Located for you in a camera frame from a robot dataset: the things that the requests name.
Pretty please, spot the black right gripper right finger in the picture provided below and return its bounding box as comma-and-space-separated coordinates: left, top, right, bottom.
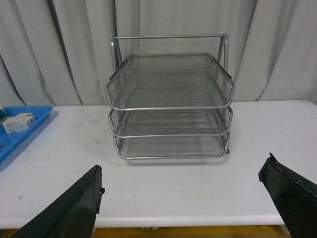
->
258, 154, 317, 238

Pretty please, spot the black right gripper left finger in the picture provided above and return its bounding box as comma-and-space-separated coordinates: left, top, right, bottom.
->
12, 165, 105, 238

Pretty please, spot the silver mesh three-tier rack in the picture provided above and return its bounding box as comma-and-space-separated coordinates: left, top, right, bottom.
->
106, 34, 235, 160

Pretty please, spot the blue plastic tray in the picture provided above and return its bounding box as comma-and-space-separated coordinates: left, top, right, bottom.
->
0, 106, 58, 171

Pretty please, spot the white circuit breaker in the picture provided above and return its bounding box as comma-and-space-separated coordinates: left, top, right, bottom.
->
2, 113, 36, 133

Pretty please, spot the white curtain backdrop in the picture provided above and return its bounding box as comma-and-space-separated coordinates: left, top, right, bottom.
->
0, 0, 317, 106

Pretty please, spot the green knife switch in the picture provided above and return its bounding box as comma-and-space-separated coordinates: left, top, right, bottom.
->
0, 105, 9, 123

